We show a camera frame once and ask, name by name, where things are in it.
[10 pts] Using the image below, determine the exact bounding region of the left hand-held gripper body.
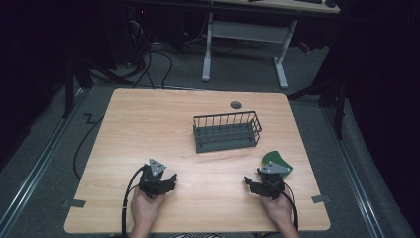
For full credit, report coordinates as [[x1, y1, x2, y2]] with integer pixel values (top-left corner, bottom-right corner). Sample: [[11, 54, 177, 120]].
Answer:
[[138, 158, 167, 199]]

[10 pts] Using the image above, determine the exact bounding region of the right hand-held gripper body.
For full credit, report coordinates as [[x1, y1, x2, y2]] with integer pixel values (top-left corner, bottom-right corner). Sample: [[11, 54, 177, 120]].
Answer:
[[257, 161, 291, 201]]

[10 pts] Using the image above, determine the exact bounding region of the green sheet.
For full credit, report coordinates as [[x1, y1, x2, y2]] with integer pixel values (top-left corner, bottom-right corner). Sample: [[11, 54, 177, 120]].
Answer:
[[261, 150, 294, 179]]

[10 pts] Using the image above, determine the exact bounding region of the person's left hand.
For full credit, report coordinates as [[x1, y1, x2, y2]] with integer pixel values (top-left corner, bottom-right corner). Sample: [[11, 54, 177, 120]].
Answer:
[[130, 190, 165, 229]]

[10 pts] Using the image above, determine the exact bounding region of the person's right hand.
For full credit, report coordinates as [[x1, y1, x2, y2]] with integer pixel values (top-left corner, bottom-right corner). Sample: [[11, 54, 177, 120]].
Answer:
[[262, 195, 296, 229]]

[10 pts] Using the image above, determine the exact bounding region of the grey tape piece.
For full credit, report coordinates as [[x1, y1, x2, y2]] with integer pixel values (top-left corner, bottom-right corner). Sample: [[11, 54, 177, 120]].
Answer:
[[61, 198, 87, 209], [311, 194, 332, 204]]

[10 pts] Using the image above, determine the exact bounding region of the striped clothing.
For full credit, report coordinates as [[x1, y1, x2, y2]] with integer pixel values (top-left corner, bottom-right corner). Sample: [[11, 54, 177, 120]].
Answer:
[[168, 232, 226, 238]]

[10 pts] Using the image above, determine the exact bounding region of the black metal stand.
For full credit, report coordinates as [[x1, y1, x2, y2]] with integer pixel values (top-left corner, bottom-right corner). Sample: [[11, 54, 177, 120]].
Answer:
[[62, 56, 94, 119], [286, 73, 349, 141]]

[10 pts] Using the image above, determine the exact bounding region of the white-legged desk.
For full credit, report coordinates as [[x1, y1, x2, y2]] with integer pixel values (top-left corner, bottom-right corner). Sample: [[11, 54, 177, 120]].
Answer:
[[201, 0, 341, 90]]

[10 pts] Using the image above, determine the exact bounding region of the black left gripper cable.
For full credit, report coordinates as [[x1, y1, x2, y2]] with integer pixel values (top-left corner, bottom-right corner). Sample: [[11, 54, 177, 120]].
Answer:
[[120, 166, 147, 238]]

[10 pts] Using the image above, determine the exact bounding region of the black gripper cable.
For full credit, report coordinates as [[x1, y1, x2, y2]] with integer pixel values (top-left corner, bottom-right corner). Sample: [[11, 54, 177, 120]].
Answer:
[[281, 184, 299, 232], [120, 166, 147, 238]]

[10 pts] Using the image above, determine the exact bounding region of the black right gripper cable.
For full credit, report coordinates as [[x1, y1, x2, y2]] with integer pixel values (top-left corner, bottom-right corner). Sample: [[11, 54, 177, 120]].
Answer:
[[281, 184, 299, 232]]

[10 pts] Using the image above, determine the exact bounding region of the dark wire basket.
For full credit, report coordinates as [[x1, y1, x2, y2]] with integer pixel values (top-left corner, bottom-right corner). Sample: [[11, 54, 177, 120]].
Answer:
[[192, 110, 263, 154]]

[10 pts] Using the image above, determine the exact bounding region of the black floor cable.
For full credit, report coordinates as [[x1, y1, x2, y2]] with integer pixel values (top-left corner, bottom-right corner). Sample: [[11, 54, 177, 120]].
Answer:
[[72, 113, 104, 181]]

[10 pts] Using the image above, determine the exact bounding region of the metal floor rail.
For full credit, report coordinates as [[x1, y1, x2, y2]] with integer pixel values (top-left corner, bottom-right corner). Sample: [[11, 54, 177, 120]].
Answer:
[[0, 88, 87, 234], [321, 105, 386, 238]]

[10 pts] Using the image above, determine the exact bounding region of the bundle of black floor cables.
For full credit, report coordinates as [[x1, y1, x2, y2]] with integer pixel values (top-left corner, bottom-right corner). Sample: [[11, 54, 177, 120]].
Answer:
[[95, 39, 174, 90]]

